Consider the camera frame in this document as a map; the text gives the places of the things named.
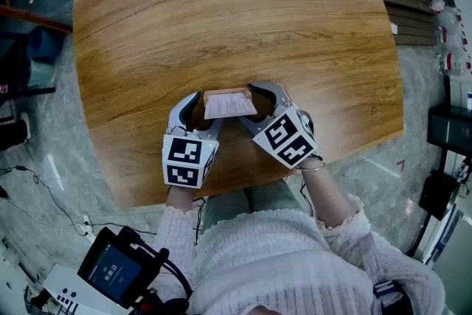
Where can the white knit sweater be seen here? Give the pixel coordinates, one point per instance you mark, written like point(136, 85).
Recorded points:
point(280, 262)

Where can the person's grey-green trouser legs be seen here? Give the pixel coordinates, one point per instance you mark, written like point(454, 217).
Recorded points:
point(236, 204)

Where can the person's right forearm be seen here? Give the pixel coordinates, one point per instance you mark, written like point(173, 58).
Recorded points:
point(324, 195)

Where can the black cabinet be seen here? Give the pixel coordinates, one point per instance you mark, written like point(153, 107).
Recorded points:
point(450, 129)

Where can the black box on floor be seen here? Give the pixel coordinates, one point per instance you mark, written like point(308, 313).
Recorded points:
point(439, 193)

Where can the brown wooden rail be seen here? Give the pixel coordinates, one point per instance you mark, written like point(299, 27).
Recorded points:
point(33, 19)

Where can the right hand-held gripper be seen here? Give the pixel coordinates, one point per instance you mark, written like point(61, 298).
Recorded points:
point(287, 138)

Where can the person's left forearm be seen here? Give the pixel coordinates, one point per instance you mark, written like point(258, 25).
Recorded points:
point(179, 198)

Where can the blue chair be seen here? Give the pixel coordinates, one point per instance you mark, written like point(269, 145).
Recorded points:
point(44, 55)

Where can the white control box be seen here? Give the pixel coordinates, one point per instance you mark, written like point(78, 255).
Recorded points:
point(62, 287)

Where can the dark slatted wooden pallet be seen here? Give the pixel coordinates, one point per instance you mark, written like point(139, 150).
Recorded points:
point(405, 11)

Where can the clear plastic bottle red label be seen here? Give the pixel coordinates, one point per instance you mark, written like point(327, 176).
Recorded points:
point(451, 26)
point(451, 62)

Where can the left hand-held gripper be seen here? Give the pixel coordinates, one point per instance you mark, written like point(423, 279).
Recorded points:
point(184, 162)

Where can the wooden card stand with card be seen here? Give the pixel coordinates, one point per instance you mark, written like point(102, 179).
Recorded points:
point(228, 104)

